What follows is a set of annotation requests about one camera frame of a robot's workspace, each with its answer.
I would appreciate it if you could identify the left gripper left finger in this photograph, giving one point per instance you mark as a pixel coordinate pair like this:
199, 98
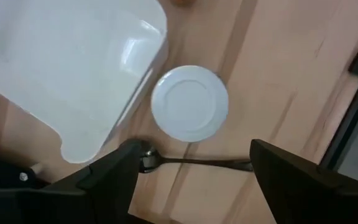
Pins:
113, 174

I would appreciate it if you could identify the dark metal spoon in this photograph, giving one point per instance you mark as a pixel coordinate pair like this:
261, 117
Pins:
197, 161

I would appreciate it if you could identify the white lid jar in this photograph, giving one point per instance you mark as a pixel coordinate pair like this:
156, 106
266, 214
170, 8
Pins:
190, 102

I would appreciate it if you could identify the white rectangular tray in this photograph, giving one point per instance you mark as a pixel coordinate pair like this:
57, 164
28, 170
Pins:
57, 62

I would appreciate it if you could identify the black metal table frame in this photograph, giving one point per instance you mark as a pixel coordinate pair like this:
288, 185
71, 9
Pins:
353, 118

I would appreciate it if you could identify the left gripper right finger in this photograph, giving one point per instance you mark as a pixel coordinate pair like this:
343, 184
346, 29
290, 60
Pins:
291, 186

